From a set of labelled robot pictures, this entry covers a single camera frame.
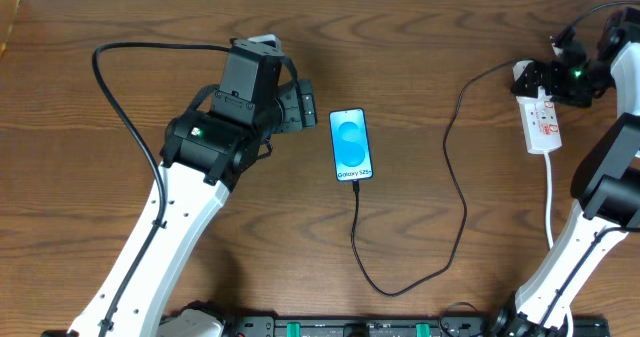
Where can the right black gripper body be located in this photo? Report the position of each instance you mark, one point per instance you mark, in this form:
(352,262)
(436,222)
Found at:
(538,77)

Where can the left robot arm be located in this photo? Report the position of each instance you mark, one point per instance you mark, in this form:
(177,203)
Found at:
(205,151)

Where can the blue Galaxy smartphone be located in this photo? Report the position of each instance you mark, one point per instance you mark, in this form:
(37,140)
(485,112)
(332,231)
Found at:
(350,143)

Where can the white power strip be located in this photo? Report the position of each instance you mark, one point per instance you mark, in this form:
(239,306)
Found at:
(540,124)

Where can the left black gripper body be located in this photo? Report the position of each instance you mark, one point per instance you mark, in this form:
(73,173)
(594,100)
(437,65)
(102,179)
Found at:
(305,103)

